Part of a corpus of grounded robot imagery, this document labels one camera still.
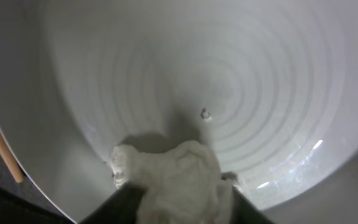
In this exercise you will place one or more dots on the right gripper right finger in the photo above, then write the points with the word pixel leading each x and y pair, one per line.
pixel 243 212

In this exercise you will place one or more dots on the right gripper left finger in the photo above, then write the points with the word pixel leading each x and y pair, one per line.
pixel 120 208

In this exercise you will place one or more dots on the white tissue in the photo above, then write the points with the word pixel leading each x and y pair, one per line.
pixel 182 185

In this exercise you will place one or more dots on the round black tray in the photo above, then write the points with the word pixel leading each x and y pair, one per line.
pixel 333 200

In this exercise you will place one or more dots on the pale green plate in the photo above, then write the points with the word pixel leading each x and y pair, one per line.
pixel 270 86

